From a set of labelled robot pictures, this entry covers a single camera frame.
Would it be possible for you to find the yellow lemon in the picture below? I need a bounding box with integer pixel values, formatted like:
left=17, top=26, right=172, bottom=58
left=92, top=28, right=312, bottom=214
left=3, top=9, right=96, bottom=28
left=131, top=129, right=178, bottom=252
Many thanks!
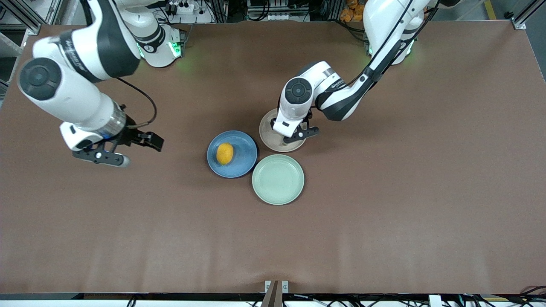
left=216, top=142, right=235, bottom=166

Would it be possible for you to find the beige plate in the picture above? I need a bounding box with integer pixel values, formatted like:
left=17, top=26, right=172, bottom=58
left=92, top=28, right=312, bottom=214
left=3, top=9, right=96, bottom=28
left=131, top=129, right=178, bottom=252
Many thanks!
left=259, top=108, right=308, bottom=153

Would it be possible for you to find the pale green plate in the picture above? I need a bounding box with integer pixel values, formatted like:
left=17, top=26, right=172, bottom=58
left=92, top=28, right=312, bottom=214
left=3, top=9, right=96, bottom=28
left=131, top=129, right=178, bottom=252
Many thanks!
left=252, top=154, right=305, bottom=206

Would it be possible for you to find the blue plate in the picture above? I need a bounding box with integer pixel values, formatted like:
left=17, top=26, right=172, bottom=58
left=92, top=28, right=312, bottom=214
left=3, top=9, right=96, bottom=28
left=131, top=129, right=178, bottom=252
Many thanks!
left=207, top=130, right=258, bottom=179

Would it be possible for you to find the long white power strip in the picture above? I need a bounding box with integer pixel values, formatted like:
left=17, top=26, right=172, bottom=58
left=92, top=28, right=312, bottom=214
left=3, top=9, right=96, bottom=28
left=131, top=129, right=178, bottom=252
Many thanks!
left=267, top=12, right=306, bottom=21

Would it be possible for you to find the bag of orange items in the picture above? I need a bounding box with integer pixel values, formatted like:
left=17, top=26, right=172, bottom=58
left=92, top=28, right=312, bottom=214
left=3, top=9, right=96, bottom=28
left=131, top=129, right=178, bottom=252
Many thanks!
left=340, top=0, right=366, bottom=22

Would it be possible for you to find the white power strip with plugs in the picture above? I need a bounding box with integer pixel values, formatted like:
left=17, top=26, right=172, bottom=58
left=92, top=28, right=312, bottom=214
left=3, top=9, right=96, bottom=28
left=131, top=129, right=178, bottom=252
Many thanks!
left=164, top=0, right=197, bottom=16

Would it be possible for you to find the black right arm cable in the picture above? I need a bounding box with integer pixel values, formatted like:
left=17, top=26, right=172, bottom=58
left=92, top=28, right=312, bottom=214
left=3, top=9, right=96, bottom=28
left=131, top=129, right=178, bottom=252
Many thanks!
left=116, top=77, right=158, bottom=127

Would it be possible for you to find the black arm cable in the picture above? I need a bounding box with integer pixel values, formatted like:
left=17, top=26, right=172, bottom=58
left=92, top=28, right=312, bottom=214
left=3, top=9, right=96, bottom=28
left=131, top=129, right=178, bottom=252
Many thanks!
left=348, top=0, right=440, bottom=88
left=116, top=77, right=158, bottom=127

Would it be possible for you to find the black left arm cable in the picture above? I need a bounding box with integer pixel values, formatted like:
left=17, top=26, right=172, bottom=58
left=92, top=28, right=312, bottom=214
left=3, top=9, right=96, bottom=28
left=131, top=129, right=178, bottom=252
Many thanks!
left=348, top=0, right=440, bottom=88

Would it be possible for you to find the metal table edge bracket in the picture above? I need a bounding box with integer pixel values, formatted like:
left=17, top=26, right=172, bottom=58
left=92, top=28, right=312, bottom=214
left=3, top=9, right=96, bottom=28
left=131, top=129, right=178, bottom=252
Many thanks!
left=264, top=280, right=289, bottom=307

